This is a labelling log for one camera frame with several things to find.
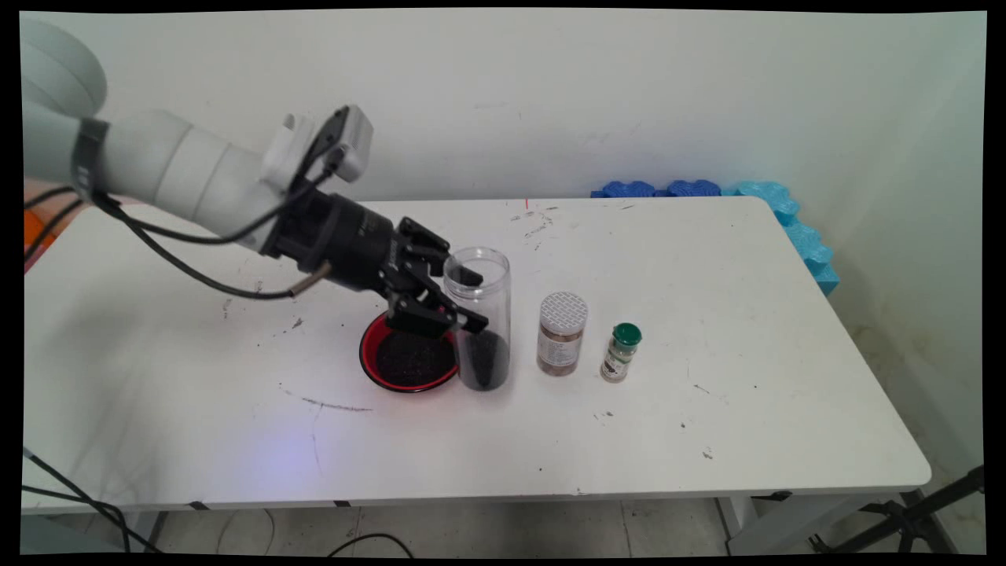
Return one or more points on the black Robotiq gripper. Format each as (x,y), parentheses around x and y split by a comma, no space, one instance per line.
(346,240)

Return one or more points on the clear plastic jar with seeds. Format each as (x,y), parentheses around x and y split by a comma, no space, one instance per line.
(491,299)

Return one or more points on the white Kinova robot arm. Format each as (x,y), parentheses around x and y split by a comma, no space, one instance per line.
(181,169)

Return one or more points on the red bowl with black rim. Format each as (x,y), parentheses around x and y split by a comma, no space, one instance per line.
(370,339)

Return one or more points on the loose black seeds heap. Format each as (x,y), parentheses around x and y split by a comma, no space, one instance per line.
(413,362)

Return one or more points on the nut jar with patterned lid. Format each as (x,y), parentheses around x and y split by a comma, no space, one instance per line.
(563,313)

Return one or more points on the spice bottle with green cap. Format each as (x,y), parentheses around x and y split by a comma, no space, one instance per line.
(626,335)

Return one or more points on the dark blue foam tile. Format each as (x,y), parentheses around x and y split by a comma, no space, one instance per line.
(693,188)
(629,189)

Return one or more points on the light blue foam tile stack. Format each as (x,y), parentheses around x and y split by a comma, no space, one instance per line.
(802,240)

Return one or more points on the white table leg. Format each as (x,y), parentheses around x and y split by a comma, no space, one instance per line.
(137,531)
(786,523)

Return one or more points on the orange block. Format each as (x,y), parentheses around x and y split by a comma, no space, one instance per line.
(33,228)

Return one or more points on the black tripod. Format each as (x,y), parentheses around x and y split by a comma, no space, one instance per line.
(912,519)

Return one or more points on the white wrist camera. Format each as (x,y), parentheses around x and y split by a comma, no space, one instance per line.
(354,145)

